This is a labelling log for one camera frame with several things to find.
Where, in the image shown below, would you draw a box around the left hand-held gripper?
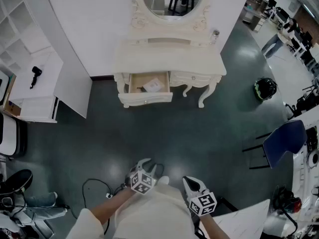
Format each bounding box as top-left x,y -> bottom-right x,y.
124,158 -> 158,196

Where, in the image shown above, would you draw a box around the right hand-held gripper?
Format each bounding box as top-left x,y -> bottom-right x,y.
182,176 -> 217,217

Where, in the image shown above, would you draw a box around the cream large drawer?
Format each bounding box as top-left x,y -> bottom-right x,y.
118,70 -> 173,109

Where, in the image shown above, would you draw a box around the white ornate dressing table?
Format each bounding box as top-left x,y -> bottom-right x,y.
113,28 -> 227,109

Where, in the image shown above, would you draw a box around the person's left forearm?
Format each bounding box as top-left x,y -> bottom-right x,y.
89,188 -> 137,225

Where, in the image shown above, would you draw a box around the person's right forearm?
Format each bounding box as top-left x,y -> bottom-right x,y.
198,213 -> 226,239

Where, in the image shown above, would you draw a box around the cream small drawer metal knob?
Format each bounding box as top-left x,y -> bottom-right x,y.
170,71 -> 215,82

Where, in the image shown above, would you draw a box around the person's white shirt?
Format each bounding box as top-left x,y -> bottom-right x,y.
66,183 -> 200,239

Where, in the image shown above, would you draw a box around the white paper sheet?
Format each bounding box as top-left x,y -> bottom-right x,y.
143,77 -> 161,92

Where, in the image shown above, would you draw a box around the cluttered white table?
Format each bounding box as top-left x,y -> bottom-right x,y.
289,119 -> 319,234

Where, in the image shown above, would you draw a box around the white desk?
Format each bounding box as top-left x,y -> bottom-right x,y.
8,46 -> 93,123

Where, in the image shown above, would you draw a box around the denim trousers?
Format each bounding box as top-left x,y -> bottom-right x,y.
23,192 -> 68,221

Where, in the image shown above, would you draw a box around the black green helmet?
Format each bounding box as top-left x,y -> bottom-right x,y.
254,77 -> 278,101

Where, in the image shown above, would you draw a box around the black round chair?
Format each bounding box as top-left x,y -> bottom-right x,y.
0,169 -> 33,196

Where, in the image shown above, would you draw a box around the large white black appliance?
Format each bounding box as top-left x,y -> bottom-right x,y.
0,112 -> 28,159

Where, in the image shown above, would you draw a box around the cardboard box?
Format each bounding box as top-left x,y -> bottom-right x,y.
3,75 -> 22,117

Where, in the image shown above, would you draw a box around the black hair dryer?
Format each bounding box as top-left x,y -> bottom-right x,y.
29,66 -> 42,89

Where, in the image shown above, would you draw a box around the flat white black appliance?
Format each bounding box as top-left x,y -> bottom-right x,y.
0,70 -> 12,107

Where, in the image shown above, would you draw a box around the white shelf unit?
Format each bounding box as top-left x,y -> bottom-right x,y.
0,0 -> 54,72

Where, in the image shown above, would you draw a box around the black floor cable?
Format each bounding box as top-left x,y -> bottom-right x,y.
82,178 -> 125,219

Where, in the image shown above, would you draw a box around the blue chair black frame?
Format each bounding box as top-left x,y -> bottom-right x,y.
242,119 -> 308,170

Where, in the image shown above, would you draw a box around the oval mirror cream carved frame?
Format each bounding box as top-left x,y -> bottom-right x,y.
129,0 -> 211,32

